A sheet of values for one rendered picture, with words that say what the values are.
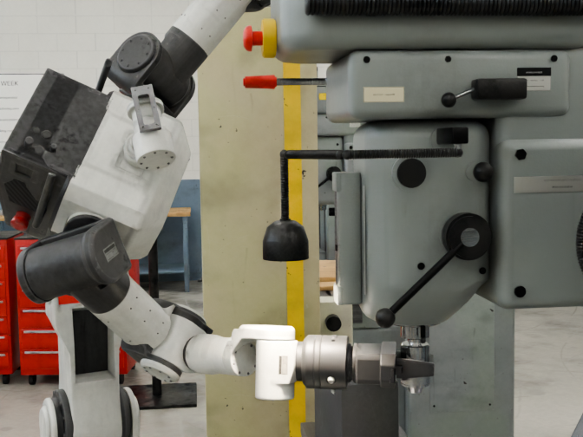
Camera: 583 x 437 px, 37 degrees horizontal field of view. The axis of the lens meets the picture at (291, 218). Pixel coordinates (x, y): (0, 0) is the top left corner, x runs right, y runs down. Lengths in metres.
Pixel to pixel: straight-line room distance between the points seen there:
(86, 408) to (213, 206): 1.36
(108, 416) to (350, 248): 0.75
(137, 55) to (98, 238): 0.39
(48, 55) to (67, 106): 8.95
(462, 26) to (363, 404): 0.81
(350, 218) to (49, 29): 9.32
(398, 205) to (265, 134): 1.82
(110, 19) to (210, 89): 7.45
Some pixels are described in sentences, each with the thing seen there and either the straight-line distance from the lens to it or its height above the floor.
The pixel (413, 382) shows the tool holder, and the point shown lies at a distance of 1.45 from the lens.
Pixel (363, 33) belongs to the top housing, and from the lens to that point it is 1.28.
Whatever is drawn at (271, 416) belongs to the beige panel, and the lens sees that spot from 3.26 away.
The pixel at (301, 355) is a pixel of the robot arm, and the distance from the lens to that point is 1.44.
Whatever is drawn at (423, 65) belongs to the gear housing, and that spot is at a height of 1.71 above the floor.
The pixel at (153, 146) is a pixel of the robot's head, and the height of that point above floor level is 1.60.
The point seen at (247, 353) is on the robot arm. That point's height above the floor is 1.23.
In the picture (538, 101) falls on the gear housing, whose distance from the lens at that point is 1.35.
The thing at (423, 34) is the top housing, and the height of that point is 1.75.
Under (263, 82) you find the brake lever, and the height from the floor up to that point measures 1.70.
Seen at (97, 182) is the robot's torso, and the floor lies 1.54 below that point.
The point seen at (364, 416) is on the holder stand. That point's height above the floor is 1.06.
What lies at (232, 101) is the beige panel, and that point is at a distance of 3.10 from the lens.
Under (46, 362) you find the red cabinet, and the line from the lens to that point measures 6.15.
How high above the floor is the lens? 1.60
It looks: 5 degrees down
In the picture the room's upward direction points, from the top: 1 degrees counter-clockwise
